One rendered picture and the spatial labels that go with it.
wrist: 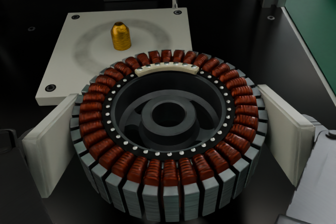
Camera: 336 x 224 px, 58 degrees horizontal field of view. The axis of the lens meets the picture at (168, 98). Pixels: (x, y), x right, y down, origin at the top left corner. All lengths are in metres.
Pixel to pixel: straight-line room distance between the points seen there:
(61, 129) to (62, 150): 0.01
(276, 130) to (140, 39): 0.22
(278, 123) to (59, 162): 0.11
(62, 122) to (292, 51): 0.26
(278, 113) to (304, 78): 0.17
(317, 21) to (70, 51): 0.32
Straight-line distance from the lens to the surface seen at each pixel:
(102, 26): 0.37
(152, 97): 0.21
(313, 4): 0.50
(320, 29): 0.45
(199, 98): 0.20
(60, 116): 0.17
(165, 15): 0.38
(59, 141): 0.16
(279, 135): 0.16
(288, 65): 0.34
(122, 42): 0.32
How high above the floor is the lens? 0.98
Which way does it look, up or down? 46 degrees down
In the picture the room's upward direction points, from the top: 3 degrees counter-clockwise
